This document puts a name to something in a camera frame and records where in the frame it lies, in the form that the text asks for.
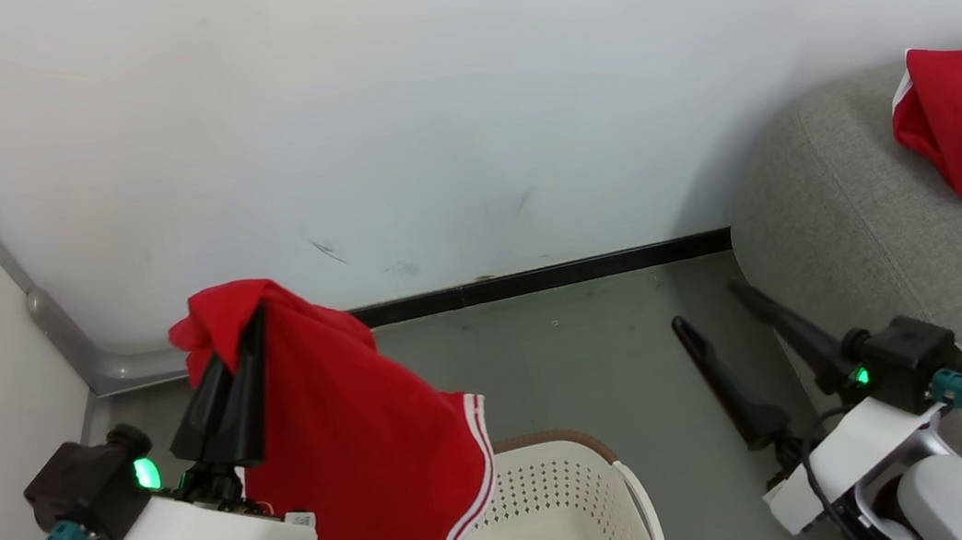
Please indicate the cream perforated laundry basket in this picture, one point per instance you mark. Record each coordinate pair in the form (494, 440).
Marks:
(558, 501)

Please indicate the black baseboard strip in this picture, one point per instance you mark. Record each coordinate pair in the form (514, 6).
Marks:
(538, 278)

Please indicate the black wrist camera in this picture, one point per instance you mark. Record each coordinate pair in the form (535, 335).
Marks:
(907, 363)
(91, 484)

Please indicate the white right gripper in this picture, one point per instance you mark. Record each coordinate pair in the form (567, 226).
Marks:
(858, 453)

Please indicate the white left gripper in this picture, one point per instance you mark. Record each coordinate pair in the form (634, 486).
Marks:
(200, 535)

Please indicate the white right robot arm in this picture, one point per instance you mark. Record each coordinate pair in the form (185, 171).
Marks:
(957, 495)

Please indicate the red shorts with white stripes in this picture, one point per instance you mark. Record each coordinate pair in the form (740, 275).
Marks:
(354, 435)

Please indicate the grey fabric sofa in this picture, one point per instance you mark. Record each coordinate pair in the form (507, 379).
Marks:
(854, 211)

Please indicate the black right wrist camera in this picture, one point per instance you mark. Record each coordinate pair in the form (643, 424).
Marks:
(907, 363)

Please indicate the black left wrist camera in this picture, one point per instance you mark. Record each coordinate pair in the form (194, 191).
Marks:
(91, 484)

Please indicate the grey wall corner trim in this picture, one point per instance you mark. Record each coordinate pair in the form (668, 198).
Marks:
(41, 318)

